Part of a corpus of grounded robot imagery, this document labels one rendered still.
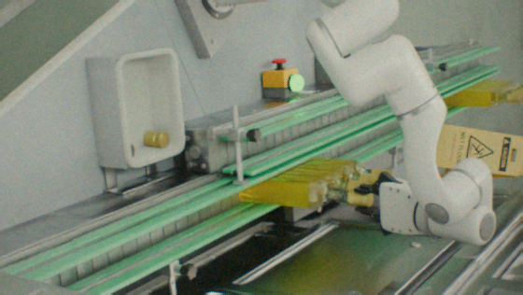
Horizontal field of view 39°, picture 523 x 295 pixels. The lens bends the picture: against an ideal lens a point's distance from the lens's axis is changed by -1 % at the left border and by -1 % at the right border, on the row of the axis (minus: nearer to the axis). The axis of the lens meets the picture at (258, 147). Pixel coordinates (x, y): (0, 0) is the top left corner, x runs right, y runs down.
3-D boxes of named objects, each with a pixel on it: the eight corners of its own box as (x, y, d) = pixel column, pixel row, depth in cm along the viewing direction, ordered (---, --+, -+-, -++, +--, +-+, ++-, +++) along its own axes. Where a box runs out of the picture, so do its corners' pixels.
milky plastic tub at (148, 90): (98, 167, 149) (130, 171, 144) (85, 56, 144) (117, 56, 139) (157, 148, 163) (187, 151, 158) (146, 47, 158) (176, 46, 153)
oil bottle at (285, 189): (239, 201, 168) (320, 211, 156) (236, 176, 167) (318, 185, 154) (253, 193, 172) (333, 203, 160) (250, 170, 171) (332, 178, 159)
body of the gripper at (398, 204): (443, 233, 143) (398, 222, 152) (442, 183, 141) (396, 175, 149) (419, 245, 138) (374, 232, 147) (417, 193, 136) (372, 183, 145)
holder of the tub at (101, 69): (101, 191, 151) (129, 195, 146) (84, 57, 145) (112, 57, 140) (158, 171, 164) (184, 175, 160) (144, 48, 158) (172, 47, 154)
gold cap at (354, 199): (346, 207, 153) (366, 210, 150) (346, 191, 152) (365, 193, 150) (355, 203, 156) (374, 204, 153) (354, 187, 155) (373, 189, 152)
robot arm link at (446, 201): (414, 98, 134) (468, 195, 136) (370, 132, 127) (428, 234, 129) (447, 86, 126) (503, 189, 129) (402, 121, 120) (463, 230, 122)
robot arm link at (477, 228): (465, 184, 124) (495, 156, 129) (415, 175, 132) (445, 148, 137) (481, 256, 130) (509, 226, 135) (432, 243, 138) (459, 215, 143)
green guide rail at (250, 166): (222, 173, 161) (252, 175, 157) (221, 168, 161) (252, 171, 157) (481, 67, 301) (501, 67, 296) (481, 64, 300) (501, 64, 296)
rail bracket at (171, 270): (135, 291, 142) (189, 303, 135) (131, 258, 141) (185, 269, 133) (149, 284, 145) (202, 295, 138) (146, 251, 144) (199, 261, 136)
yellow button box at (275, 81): (261, 97, 196) (286, 98, 192) (260, 69, 194) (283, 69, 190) (276, 93, 201) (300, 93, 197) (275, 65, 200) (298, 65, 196)
